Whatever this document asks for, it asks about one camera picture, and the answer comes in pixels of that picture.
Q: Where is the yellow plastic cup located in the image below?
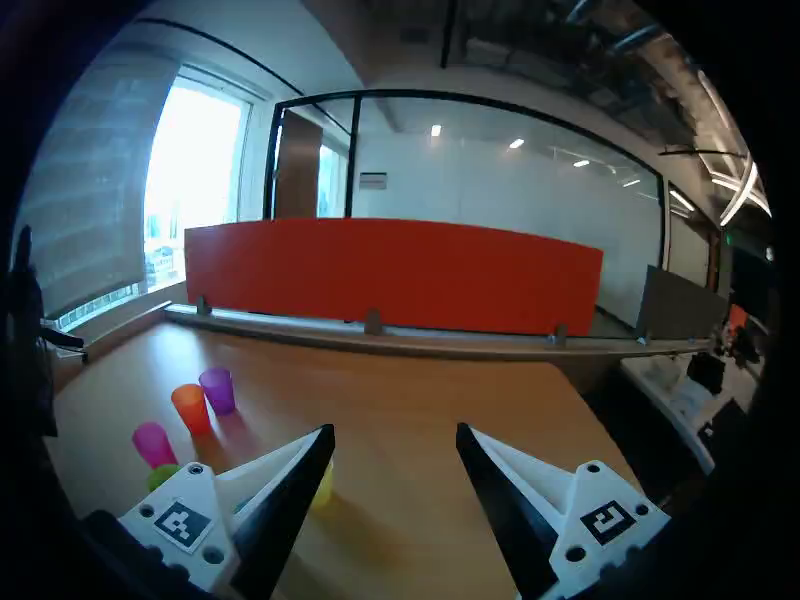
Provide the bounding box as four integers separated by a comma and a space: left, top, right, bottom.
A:
310, 459, 336, 509

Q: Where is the pink plastic cup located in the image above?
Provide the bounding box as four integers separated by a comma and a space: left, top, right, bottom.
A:
131, 421, 180, 470

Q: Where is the grey desk screen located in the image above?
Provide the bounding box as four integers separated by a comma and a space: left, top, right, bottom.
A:
636, 264, 731, 343

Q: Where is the red desk screen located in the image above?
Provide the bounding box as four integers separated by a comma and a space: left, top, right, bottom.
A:
163, 217, 714, 363

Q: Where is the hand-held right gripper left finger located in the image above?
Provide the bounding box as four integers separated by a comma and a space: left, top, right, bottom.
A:
117, 422, 336, 600

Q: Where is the orange plastic cup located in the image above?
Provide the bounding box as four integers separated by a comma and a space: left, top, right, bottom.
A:
171, 383, 213, 436

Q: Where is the white desk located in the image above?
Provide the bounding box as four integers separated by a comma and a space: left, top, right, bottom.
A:
618, 351, 719, 473

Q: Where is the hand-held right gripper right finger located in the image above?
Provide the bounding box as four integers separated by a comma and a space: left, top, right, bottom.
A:
454, 421, 673, 600

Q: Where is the green plastic cup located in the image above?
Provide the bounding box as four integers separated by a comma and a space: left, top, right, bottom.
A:
146, 464, 184, 494

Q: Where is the purple plastic cup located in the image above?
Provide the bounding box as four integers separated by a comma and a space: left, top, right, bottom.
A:
198, 367, 238, 417

